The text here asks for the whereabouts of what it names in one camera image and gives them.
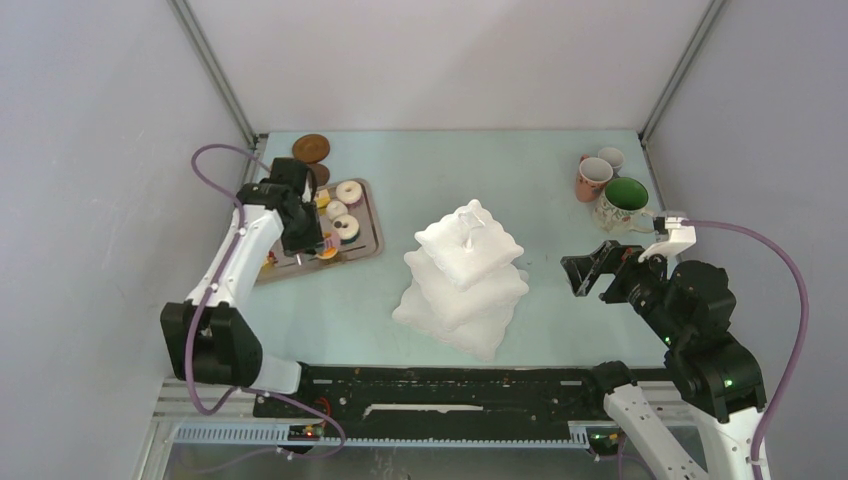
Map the orange donut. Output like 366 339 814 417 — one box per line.
315 232 342 260

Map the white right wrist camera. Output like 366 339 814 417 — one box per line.
638 211 697 263

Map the white chocolate-hole donut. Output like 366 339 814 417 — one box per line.
331 214 360 244

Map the small white cup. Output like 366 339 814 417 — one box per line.
597 147 626 175

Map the yellow swirl roll cake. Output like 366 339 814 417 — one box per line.
261 251 277 270

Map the darkest brown round coaster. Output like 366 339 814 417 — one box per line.
309 163 330 187

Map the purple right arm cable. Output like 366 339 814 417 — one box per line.
682 219 810 480

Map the green-inside floral mug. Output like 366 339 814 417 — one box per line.
592 177 656 235

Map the dark brown round coaster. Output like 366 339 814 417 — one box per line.
291 133 331 164

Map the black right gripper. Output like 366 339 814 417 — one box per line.
559 236 682 343

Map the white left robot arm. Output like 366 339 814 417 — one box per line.
160 158 324 417

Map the pink mug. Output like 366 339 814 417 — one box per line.
575 155 615 203

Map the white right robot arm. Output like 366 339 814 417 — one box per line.
561 241 768 479

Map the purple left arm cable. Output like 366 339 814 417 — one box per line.
184 143 347 462

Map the white frosted donut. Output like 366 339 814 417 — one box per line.
335 180 364 206

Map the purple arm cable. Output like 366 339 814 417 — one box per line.
184 143 347 462
682 219 810 480

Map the metal serving tray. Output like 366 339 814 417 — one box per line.
255 178 384 285

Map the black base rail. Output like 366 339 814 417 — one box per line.
292 366 619 446

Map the white three-tier cake stand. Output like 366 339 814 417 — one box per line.
392 199 529 362

